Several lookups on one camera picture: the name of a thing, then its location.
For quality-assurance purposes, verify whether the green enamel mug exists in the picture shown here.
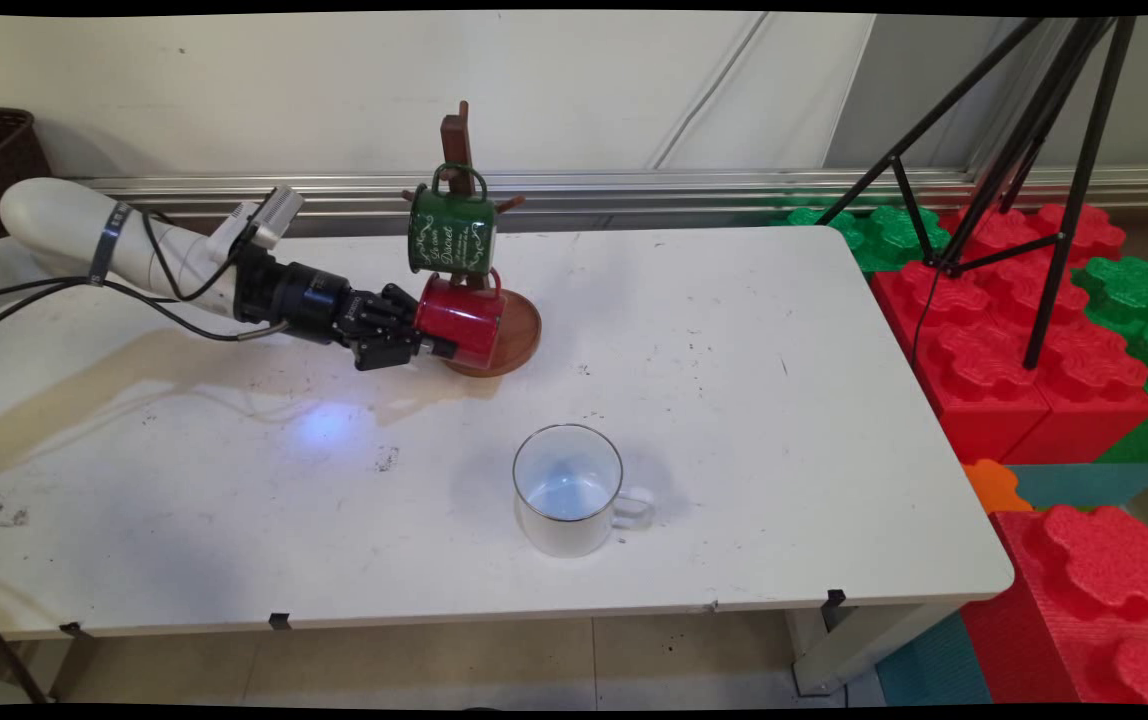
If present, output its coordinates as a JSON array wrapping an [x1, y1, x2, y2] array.
[[406, 162, 498, 279]]

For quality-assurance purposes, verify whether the white table leg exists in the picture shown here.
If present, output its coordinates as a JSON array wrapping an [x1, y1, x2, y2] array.
[[784, 600, 967, 698]]

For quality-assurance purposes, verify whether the white enamel mug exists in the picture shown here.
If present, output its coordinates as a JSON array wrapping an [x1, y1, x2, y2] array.
[[511, 423, 656, 559]]

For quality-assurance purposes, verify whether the teal foam mat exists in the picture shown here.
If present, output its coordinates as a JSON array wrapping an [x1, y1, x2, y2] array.
[[1008, 461, 1148, 512], [873, 608, 995, 707]]

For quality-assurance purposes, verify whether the red enamel mug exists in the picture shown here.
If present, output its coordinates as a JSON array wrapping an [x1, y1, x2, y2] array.
[[414, 268, 511, 370]]

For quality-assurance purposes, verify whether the wooden mug tree stand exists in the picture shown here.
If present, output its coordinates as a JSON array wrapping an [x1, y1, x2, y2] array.
[[400, 100, 544, 379]]

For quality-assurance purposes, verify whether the orange foam piece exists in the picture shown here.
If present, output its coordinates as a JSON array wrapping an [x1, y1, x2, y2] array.
[[961, 458, 1034, 515]]

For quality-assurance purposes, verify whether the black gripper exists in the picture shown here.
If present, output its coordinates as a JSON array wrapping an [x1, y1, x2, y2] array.
[[232, 250, 458, 373]]

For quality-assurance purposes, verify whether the black camera cable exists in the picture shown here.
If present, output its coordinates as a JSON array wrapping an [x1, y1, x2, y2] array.
[[137, 204, 267, 304]]

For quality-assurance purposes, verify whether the metal band clamp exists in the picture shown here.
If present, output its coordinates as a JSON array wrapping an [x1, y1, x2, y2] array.
[[86, 200, 133, 290]]

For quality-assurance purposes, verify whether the green foam block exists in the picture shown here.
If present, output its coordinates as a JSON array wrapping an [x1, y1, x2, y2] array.
[[769, 204, 951, 274], [1072, 255, 1148, 464]]

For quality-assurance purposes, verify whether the aluminium wall rail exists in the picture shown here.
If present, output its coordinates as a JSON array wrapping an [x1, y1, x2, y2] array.
[[64, 166, 1148, 241]]

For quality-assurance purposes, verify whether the large red foam block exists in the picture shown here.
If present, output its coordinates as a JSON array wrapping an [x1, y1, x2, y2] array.
[[868, 198, 1148, 467]]

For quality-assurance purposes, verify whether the black tripod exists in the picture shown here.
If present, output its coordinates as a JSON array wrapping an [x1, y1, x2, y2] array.
[[814, 15, 1141, 372]]

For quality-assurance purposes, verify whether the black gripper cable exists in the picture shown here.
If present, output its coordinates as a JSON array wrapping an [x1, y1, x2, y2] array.
[[0, 274, 292, 344]]

